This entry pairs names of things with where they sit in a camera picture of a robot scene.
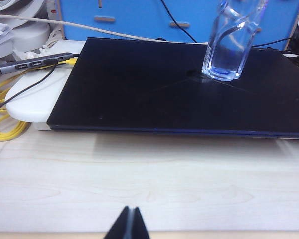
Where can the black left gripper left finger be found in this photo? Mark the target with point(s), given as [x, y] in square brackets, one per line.
[122, 226]

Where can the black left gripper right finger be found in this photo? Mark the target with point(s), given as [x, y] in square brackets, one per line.
[139, 226]

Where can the clear mineral water bottle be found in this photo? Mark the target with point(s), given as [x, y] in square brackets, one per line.
[224, 62]

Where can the black closed laptop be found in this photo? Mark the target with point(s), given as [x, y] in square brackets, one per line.
[139, 99]

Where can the white desk riser stand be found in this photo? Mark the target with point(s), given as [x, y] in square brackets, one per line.
[40, 99]

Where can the grey usb hub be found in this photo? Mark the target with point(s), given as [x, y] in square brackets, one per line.
[27, 64]

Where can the crumpled white tissue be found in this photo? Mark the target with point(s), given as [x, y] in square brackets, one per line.
[25, 54]

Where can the blue wooden desk organizer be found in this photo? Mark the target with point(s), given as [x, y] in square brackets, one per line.
[139, 20]

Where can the white power strip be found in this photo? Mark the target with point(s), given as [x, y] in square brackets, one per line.
[55, 25]

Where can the white desk fan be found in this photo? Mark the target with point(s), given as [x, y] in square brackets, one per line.
[27, 10]

